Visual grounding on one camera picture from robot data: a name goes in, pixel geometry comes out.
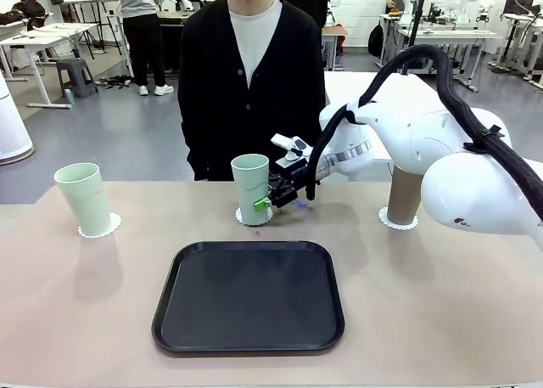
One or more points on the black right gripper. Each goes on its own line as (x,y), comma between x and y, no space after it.
(295,180)

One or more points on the slim light green cup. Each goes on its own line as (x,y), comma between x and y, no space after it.
(248,184)

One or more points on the white scalloped paper coaster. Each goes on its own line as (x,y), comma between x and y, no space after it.
(384,220)
(115,222)
(239,216)

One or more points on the brown cup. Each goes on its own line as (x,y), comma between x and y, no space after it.
(403,201)

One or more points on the wide light green cup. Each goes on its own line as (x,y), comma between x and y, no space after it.
(85,201)

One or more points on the person's left forearm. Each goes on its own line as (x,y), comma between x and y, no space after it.
(309,116)

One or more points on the person's right forearm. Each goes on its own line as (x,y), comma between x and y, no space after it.
(193,133)

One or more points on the large white table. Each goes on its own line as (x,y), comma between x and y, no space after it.
(335,86)

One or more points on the black plastic tray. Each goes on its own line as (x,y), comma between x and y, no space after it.
(254,320)

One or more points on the person in black cardigan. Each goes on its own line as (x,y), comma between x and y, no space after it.
(212,65)

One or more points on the small wooden-top table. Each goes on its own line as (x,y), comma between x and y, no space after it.
(335,31)

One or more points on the black backpack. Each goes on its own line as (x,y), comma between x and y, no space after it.
(375,42)

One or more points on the person in grey hoodie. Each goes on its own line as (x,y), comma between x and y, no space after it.
(144,44)

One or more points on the small bottle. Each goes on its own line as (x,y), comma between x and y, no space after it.
(69,97)

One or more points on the black stand pole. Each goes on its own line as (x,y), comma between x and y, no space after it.
(413,23)

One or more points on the grey plastic stool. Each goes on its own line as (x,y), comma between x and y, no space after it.
(76,71)

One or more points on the long white lab desk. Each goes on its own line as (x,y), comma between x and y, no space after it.
(445,33)

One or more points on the white cylindrical air purifier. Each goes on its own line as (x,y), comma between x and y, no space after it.
(12,129)

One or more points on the white desk with curved parts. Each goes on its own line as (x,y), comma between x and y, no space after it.
(25,40)

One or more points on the black bag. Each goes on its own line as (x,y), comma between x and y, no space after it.
(25,12)

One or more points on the white desk with monitor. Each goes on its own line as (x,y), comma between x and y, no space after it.
(526,18)

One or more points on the black monitor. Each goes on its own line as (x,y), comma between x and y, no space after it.
(519,3)

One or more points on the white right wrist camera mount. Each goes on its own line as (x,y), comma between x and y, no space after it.
(282,142)

